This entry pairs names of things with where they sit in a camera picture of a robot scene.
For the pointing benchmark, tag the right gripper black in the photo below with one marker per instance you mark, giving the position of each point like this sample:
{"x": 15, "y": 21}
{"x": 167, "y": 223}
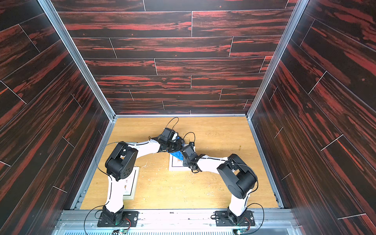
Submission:
{"x": 186, "y": 153}

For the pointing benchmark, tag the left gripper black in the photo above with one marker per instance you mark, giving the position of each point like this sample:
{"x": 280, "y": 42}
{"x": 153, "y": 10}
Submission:
{"x": 179, "y": 145}

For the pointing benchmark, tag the blue microfiber cloth black trim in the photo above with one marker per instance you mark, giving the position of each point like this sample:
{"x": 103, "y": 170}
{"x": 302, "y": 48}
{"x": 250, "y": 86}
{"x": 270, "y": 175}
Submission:
{"x": 178, "y": 155}

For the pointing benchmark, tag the white picture frame deer print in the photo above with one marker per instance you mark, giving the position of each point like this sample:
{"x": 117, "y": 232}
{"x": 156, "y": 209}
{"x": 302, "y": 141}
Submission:
{"x": 176, "y": 165}

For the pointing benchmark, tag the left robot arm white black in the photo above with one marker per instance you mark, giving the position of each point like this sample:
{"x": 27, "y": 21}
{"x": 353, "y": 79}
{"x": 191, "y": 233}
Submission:
{"x": 121, "y": 162}

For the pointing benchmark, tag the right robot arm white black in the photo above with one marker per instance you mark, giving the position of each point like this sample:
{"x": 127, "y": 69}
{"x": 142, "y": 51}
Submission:
{"x": 238, "y": 178}

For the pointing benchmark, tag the white picture frame near left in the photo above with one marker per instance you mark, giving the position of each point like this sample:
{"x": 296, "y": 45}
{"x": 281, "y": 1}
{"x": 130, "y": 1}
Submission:
{"x": 131, "y": 184}

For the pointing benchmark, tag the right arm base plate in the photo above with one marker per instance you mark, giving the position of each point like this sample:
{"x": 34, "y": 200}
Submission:
{"x": 226, "y": 218}

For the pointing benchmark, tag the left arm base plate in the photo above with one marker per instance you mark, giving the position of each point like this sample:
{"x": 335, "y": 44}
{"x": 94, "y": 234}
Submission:
{"x": 126, "y": 220}

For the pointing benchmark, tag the aluminium front rail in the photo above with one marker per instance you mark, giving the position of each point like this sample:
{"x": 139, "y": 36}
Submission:
{"x": 179, "y": 222}

